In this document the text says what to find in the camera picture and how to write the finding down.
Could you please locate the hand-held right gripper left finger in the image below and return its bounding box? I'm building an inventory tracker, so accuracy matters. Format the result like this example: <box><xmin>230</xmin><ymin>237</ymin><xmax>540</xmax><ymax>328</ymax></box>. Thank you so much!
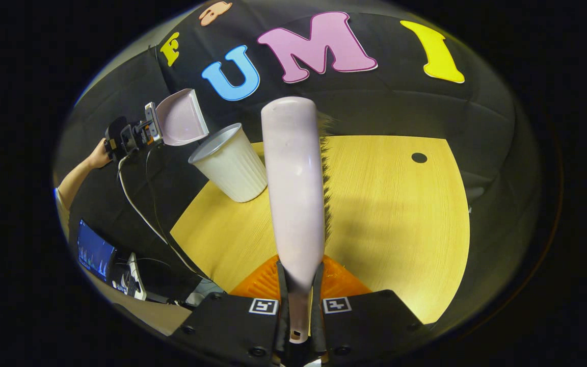
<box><xmin>169</xmin><ymin>254</ymin><xmax>290</xmax><ymax>367</ymax></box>

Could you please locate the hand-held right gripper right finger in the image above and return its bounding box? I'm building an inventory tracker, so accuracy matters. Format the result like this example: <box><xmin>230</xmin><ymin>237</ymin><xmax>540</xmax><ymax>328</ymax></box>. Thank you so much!
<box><xmin>310</xmin><ymin>255</ymin><xmax>424</xmax><ymax>365</ymax></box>

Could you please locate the small lilac dustpan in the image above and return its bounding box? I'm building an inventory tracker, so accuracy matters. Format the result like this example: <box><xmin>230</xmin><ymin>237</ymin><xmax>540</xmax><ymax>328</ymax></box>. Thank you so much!
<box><xmin>155</xmin><ymin>88</ymin><xmax>210</xmax><ymax>147</ymax></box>

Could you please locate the white ribbed garbage bin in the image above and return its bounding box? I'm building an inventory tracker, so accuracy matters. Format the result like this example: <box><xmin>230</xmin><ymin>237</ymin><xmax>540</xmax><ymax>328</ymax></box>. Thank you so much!
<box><xmin>188</xmin><ymin>122</ymin><xmax>269</xmax><ymax>203</ymax></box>

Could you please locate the small lilac broom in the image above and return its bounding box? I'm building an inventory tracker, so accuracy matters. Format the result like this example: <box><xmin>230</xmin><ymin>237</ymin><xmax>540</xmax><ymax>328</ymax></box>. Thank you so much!
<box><xmin>260</xmin><ymin>96</ymin><xmax>335</xmax><ymax>345</ymax></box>

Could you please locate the white electronic device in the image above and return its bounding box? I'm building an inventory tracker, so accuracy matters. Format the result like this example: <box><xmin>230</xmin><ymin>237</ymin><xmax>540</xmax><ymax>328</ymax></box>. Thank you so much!
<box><xmin>120</xmin><ymin>252</ymin><xmax>147</xmax><ymax>301</ymax></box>

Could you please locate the dark monitor screen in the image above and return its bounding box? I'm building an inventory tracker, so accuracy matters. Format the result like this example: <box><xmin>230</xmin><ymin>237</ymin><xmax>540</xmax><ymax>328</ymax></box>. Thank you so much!
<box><xmin>76</xmin><ymin>219</ymin><xmax>119</xmax><ymax>283</ymax></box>

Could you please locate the white cable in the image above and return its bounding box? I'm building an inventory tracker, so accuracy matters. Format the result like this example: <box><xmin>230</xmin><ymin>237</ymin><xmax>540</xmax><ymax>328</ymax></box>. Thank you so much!
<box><xmin>117</xmin><ymin>154</ymin><xmax>207</xmax><ymax>281</ymax></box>

